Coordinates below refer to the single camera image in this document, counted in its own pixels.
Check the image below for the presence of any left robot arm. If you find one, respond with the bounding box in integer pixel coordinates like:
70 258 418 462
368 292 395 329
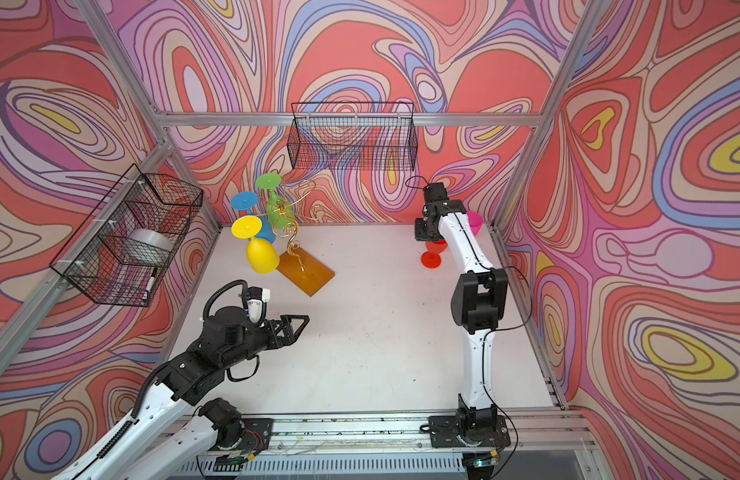
58 280 310 479

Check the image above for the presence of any gold wire glass rack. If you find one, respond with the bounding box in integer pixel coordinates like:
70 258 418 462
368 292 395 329
266 180 318 262

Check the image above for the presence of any black wire basket back wall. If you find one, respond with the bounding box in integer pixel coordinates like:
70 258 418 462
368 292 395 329
287 100 418 172

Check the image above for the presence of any black wire basket wall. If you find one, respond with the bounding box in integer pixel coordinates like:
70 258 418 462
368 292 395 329
50 165 204 308
287 100 418 172

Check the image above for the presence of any wooden rack base board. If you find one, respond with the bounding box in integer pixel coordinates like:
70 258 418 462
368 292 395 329
277 248 335 297

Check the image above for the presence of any black wire basket left wall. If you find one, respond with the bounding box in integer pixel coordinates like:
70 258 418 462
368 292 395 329
50 165 204 308

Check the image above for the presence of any black marker pen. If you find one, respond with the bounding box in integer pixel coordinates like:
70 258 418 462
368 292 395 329
142 275 156 303

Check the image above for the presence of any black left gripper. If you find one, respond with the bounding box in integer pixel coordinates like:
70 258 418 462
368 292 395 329
218 315 308 373

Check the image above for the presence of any red plastic wine glass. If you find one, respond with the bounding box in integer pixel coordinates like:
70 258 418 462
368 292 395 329
420 240 448 269

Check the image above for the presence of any green plastic wine glass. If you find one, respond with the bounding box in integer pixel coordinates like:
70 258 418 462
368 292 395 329
255 172 296 230

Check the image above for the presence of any pink plastic wine glass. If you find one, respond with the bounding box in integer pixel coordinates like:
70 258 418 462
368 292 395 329
467 211 484 236

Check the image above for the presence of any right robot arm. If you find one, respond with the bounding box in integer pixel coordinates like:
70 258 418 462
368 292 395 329
414 182 512 454

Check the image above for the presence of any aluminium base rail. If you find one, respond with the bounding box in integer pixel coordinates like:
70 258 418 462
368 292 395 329
164 410 611 479

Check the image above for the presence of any yellow plastic wine glass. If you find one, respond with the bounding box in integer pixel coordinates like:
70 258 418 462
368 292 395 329
232 215 280 274

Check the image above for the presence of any blue plastic wine glass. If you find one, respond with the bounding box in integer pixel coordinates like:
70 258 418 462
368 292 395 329
231 191 276 244

